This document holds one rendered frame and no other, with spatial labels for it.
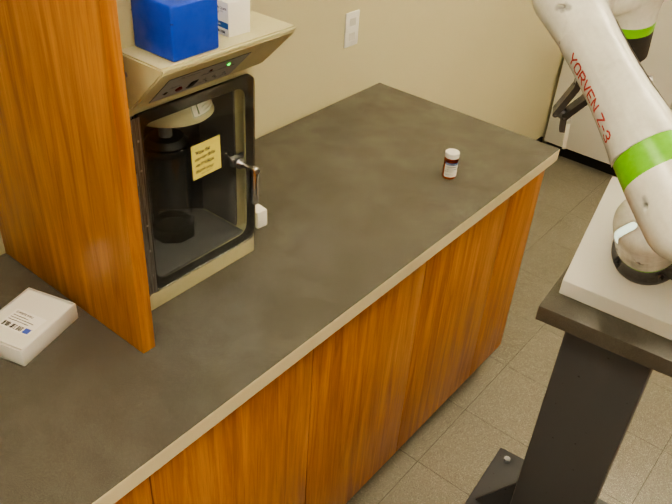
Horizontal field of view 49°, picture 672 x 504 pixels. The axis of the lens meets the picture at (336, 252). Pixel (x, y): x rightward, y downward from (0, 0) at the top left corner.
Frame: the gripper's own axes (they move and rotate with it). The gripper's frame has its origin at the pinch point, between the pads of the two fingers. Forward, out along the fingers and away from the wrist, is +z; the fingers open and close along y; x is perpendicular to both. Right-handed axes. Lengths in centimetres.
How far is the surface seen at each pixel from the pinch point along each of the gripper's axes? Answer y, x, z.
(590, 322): 3.8, -17.9, 35.0
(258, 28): -64, -10, -28
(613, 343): 8.7, -21.9, 36.2
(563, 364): 1, -17, 54
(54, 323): -101, -51, 14
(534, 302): 2, 87, 154
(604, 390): 10, -21, 56
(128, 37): -81, -26, -35
